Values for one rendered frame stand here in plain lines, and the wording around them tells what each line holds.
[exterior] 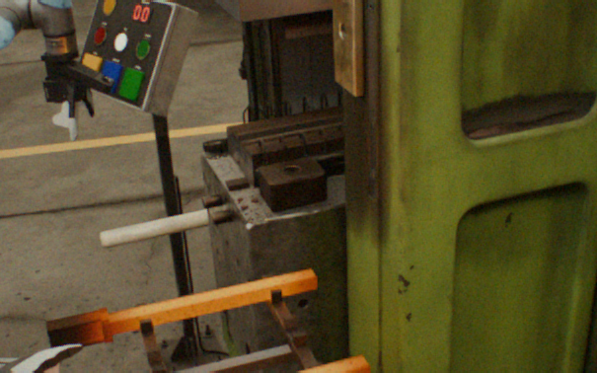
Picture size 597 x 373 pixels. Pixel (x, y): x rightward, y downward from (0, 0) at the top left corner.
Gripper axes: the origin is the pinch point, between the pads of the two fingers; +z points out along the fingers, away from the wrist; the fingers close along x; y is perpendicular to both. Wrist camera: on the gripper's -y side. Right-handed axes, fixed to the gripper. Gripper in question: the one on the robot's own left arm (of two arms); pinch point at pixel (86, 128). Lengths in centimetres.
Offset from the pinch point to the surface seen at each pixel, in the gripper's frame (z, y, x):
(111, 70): -9.0, -2.8, -17.8
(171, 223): 30.0, -16.7, -5.2
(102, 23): -18.4, 2.2, -30.2
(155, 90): -6.6, -16.4, -8.6
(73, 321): -3, -25, 81
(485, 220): 0, -91, 46
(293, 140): -6, -54, 22
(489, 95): -25, -91, 46
